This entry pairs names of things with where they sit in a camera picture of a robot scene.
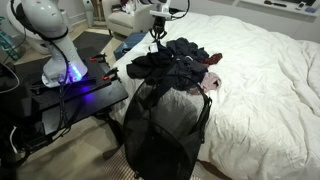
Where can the pink sock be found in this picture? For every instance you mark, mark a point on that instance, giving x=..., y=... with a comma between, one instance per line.
x=210, y=81

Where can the white duvet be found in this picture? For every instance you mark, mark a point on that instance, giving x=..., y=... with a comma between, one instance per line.
x=263, y=86

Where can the black garment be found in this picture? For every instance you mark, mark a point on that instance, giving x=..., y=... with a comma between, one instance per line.
x=146, y=65

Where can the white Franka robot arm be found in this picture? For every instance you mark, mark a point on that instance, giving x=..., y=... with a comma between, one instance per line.
x=50, y=36

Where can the blue sill object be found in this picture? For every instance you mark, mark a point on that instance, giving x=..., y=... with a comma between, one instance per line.
x=310, y=9

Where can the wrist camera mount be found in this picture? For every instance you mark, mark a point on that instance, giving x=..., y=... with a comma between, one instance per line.
x=160, y=13

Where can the dark floor rug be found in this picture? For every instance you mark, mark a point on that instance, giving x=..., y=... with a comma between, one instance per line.
x=91, y=41

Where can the white tower fan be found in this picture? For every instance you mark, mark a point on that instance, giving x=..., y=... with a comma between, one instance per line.
x=88, y=11

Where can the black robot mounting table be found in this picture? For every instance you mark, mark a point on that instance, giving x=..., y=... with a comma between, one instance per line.
x=80, y=100

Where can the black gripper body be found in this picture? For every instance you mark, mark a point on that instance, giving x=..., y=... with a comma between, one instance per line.
x=159, y=23

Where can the beige armchair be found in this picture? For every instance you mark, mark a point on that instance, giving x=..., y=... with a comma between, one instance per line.
x=128, y=18

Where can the white window sill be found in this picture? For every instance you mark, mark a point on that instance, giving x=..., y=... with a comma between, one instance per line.
x=276, y=10

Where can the blue box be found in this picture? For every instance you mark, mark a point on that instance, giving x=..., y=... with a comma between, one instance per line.
x=128, y=45

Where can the black remote control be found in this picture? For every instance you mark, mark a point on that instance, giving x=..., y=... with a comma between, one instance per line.
x=275, y=4

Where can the small dark sill object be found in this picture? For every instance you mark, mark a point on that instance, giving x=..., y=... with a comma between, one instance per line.
x=301, y=4

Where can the black mesh laundry bag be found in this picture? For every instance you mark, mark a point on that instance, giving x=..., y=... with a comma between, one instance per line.
x=163, y=133

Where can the maroon sock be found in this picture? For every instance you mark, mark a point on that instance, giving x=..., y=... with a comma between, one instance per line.
x=212, y=59

